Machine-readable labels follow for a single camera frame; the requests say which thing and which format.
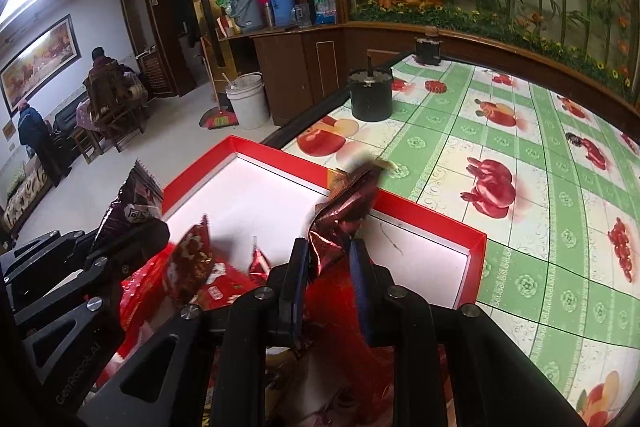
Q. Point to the pink snack packet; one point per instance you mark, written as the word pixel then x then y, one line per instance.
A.
pixel 350 397

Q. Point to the small black container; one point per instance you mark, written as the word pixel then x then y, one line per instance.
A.
pixel 428 52

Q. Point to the green fruit-print tablecloth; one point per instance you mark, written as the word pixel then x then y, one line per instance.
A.
pixel 550 232

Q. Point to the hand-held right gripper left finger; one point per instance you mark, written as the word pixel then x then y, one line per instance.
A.
pixel 299 287

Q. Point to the large plain red packet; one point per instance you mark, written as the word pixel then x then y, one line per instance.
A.
pixel 145 302
pixel 335 312

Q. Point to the small red flower snack packet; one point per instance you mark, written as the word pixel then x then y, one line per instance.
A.
pixel 192 262

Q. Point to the beige snack packet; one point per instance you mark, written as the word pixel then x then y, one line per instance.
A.
pixel 282 377

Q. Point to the dark red snack packet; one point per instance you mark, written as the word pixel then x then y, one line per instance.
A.
pixel 345 212

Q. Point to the dark purple snack packet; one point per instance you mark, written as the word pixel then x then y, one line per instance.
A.
pixel 125 202

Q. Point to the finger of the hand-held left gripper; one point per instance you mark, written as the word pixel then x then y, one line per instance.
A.
pixel 100 342
pixel 135 237

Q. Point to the framed wall painting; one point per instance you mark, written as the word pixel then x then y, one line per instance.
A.
pixel 40 62

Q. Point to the green bag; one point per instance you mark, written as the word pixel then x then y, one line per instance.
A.
pixel 225 2

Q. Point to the small red carton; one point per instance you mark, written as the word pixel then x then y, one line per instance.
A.
pixel 227 27

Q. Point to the steel flask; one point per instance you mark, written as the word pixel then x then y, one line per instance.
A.
pixel 269 17

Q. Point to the glass mug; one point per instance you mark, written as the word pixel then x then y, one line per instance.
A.
pixel 301 18

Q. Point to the wooden slatted cabinet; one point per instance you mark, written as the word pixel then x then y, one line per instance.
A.
pixel 155 74

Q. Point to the wooden chair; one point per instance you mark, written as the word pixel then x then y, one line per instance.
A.
pixel 117 127

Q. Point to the red broom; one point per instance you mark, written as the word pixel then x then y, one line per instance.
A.
pixel 218 121

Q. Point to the red and white gift box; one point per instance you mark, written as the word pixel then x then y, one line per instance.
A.
pixel 280 187

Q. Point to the floral sofa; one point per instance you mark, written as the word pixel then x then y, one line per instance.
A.
pixel 25 199

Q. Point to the brown wooden sideboard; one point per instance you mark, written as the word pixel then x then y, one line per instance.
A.
pixel 295 72

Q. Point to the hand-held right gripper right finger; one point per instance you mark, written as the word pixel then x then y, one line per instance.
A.
pixel 361 292

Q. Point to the pack of water bottles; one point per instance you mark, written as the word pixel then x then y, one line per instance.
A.
pixel 325 4

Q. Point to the black armchair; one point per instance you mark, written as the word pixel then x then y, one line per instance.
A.
pixel 67 119

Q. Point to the black round container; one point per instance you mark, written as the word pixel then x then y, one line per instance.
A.
pixel 371 99

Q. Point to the grey kettle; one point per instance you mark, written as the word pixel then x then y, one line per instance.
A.
pixel 247 12

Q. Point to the white plastic bucket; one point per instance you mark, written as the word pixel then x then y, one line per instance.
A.
pixel 248 104

